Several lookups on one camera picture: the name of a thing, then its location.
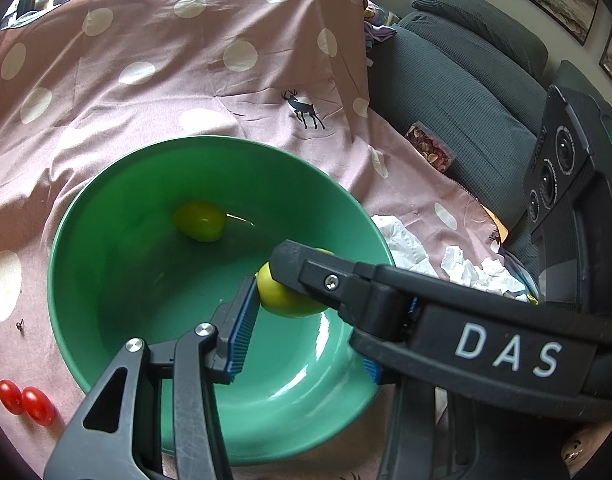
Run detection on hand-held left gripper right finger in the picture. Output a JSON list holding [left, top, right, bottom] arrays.
[[363, 357, 569, 480]]

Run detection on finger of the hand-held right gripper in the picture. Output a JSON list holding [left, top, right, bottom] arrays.
[[269, 240, 417, 341]]

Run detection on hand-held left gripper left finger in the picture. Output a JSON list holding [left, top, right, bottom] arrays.
[[43, 275, 261, 480]]

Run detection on green jujube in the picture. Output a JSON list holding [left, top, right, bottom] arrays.
[[172, 201, 227, 243], [256, 247, 337, 319]]

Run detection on green plastic bowl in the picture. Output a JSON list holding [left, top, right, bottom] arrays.
[[47, 135, 398, 467]]

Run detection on red cherry tomato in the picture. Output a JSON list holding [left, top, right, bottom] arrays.
[[20, 386, 57, 427], [0, 379, 26, 416]]

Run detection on crumpled white tissue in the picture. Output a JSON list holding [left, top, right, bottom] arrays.
[[473, 255, 529, 303], [438, 245, 482, 288], [372, 214, 432, 276]]

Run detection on beige printed cloth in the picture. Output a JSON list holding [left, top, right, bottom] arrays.
[[560, 425, 609, 478]]

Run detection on clear dried-fruit snack packet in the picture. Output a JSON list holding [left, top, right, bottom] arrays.
[[403, 121, 457, 175]]

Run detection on grey sofa cushions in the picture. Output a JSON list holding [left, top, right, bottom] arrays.
[[368, 0, 549, 281]]

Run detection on pink polka-dot deer bedsheet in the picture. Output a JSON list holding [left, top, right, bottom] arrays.
[[0, 0, 509, 480]]

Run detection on pile of colourful cloths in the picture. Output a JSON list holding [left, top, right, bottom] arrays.
[[358, 0, 399, 68]]

